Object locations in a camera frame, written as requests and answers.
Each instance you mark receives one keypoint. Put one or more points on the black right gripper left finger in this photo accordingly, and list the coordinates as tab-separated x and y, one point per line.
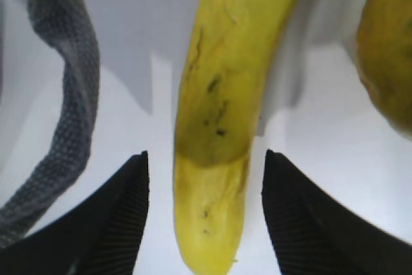
102	235

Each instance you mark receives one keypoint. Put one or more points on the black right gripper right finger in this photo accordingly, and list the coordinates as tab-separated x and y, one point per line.
312	233

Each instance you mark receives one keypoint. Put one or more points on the yellow pear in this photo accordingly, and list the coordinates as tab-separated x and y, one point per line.
383	54

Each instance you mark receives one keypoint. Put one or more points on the yellow banana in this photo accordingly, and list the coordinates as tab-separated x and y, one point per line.
232	46

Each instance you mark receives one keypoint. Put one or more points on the navy insulated lunch bag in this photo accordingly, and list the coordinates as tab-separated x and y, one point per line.
65	26

